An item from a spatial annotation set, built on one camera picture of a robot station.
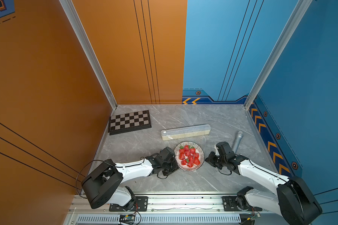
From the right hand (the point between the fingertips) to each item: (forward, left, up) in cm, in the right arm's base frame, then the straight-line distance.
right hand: (204, 159), depth 86 cm
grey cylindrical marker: (+18, -27, 0) cm, 32 cm away
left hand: (-4, +14, 0) cm, 15 cm away
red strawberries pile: (0, +9, +2) cm, 10 cm away
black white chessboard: (+28, +53, +1) cm, 60 cm away
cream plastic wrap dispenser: (+19, +11, +3) cm, 22 cm away
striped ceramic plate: (+7, +3, -1) cm, 8 cm away
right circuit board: (-29, -21, -4) cm, 36 cm away
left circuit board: (-30, +43, -6) cm, 53 cm away
